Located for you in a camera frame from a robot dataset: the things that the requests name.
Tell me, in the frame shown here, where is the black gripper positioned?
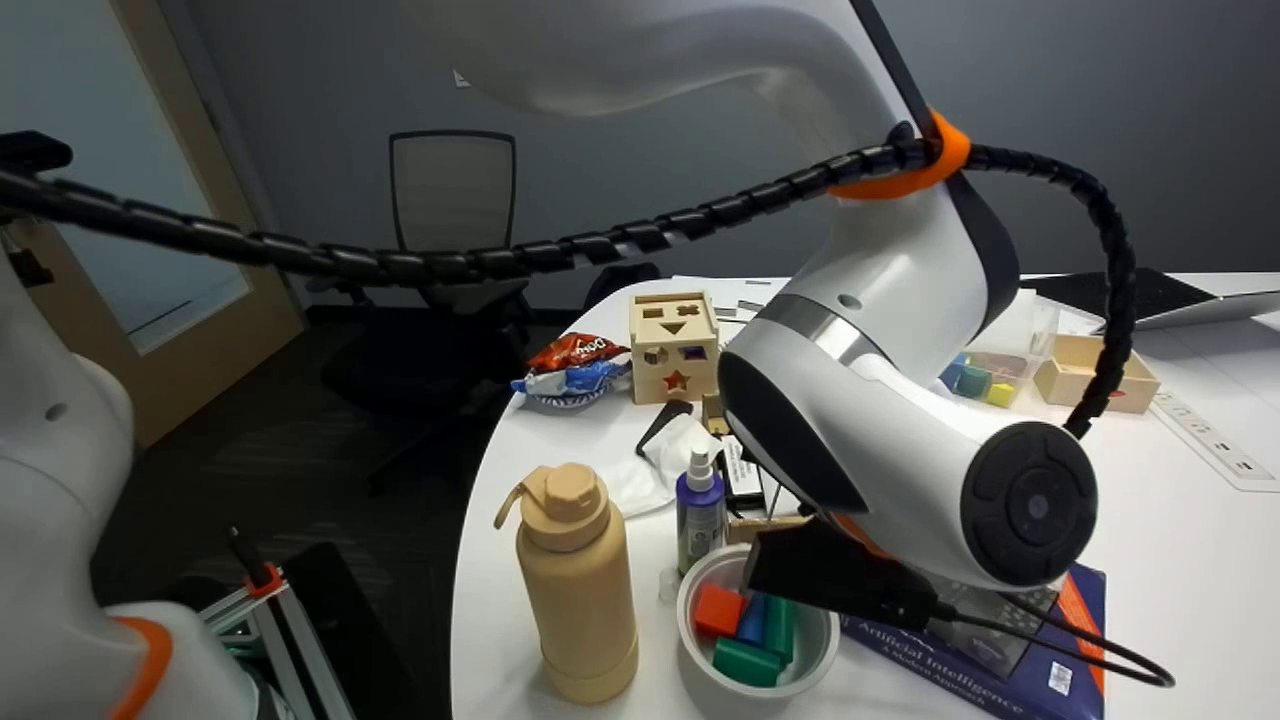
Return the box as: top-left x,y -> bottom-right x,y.
739,522 -> 888,593

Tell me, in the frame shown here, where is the white round bowl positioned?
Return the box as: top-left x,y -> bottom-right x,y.
672,542 -> 844,710

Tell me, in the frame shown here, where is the green toy block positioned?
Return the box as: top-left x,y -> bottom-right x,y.
761,596 -> 802,662
706,635 -> 791,693

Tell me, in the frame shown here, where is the blue toy block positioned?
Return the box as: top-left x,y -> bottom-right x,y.
737,593 -> 773,649

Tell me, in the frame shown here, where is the red toy block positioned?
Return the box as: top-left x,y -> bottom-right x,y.
687,579 -> 753,643

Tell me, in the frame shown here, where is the small purple spray bottle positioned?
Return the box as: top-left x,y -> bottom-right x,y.
672,443 -> 737,579

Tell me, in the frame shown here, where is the white paper napkin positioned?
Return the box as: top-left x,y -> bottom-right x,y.
649,407 -> 733,471
612,455 -> 687,526

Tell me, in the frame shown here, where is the patterned tissue box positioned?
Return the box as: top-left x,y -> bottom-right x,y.
917,579 -> 1073,673

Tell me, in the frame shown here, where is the blue book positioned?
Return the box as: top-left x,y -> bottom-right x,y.
835,565 -> 1110,720

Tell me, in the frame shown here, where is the beige insulated water bottle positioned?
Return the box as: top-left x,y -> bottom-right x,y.
488,459 -> 643,710

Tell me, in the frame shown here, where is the teal toy block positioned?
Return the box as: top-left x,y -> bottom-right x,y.
936,347 -> 999,406

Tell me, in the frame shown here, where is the wooden shape sorter box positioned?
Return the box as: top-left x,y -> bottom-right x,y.
625,289 -> 722,407

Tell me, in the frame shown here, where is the blue snack bag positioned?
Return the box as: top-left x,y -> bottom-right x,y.
509,362 -> 631,407

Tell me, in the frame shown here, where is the orange chips bag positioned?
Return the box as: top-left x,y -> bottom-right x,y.
524,330 -> 631,380

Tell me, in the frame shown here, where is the small wooden tray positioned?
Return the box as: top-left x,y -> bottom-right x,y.
1031,330 -> 1164,416

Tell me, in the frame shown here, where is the clear plastic container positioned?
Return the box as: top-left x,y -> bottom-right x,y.
936,279 -> 1062,411

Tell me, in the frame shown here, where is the dark open laptop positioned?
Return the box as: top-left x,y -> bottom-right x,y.
1014,263 -> 1280,342

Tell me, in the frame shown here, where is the black mesh office chair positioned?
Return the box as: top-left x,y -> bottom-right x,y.
304,126 -> 538,500

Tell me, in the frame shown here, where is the black tripod with orange clip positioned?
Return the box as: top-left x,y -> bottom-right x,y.
194,522 -> 359,720

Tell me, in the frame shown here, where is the wooden door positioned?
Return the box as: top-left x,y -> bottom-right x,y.
102,0 -> 309,453

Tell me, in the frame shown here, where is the thin black camera cable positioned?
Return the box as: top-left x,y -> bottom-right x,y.
926,596 -> 1181,693

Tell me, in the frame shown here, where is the black corrugated cable conduit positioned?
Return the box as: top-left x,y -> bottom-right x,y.
0,126 -> 1139,443

